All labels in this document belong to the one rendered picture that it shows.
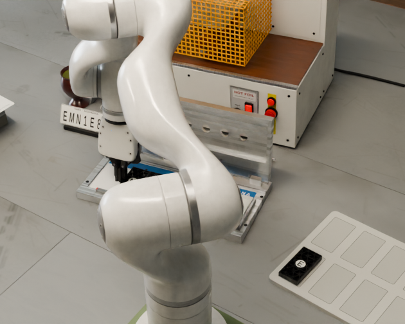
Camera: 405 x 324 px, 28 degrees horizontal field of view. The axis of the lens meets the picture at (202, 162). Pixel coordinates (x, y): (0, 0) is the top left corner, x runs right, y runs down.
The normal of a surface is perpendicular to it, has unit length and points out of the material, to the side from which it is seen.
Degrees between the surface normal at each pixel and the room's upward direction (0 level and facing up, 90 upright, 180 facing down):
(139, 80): 33
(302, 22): 90
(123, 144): 78
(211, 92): 90
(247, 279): 0
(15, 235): 0
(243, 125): 83
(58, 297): 0
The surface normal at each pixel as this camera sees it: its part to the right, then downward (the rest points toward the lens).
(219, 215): 0.32, 0.22
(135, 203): 0.00, -0.44
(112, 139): -0.41, 0.43
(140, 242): 0.16, 0.52
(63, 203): -0.04, -0.77
